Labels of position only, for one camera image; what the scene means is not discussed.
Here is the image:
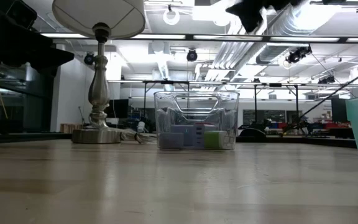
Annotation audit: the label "black computer monitor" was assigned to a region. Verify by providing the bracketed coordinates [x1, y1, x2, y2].
[331, 98, 347, 123]
[105, 98, 129, 119]

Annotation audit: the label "tan wooden blocks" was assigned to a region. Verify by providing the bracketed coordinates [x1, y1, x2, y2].
[59, 123, 85, 134]

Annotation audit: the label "pale multi-port USB charger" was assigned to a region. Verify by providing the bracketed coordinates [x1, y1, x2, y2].
[170, 124, 206, 149]

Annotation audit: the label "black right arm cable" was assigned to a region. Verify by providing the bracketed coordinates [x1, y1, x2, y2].
[280, 61, 358, 138]

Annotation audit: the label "black domed object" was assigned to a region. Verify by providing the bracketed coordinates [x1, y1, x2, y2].
[239, 128, 267, 138]

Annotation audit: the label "yellow extension cable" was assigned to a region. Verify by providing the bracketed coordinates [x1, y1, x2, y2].
[0, 63, 9, 119]

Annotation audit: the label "clear plastic bin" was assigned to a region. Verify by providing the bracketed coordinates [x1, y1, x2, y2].
[153, 90, 241, 151]

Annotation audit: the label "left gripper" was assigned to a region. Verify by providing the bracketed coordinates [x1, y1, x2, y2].
[0, 0, 75, 78]

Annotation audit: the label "green white USB wall charger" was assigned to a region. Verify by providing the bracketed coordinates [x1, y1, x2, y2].
[203, 129, 236, 150]

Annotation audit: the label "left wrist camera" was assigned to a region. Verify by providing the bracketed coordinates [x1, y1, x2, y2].
[6, 0, 39, 30]

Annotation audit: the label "white shade silver table lamp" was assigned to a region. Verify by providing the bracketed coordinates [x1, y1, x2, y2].
[52, 0, 146, 144]

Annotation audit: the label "clear lamp cord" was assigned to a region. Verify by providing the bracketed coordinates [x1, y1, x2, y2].
[112, 126, 158, 146]

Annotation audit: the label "pale grey wall charger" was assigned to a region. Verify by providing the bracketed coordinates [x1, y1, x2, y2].
[158, 132, 185, 149]

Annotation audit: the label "overhead light bar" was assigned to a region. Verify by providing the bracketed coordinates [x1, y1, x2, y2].
[40, 32, 358, 44]

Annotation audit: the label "white ring light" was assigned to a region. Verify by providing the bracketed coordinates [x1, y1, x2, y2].
[162, 8, 181, 26]

